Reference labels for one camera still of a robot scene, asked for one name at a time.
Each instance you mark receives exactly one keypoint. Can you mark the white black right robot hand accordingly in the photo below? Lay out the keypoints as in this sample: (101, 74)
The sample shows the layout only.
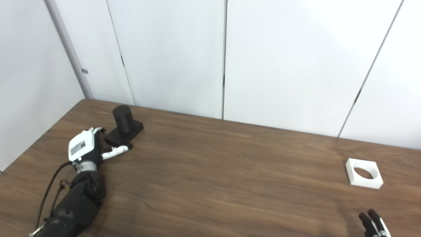
(375, 227)

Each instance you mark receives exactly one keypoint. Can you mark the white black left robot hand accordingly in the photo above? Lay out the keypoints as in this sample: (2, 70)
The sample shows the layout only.
(80, 146)

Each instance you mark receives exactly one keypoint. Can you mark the white square piece with hole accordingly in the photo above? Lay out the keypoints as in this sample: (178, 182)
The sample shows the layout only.
(363, 183)

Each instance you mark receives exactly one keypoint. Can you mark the black peg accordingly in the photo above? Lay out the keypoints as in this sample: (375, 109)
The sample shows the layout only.
(123, 120)

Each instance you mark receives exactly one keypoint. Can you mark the gray wall corner strip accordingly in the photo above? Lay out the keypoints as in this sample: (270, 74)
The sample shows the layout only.
(67, 49)

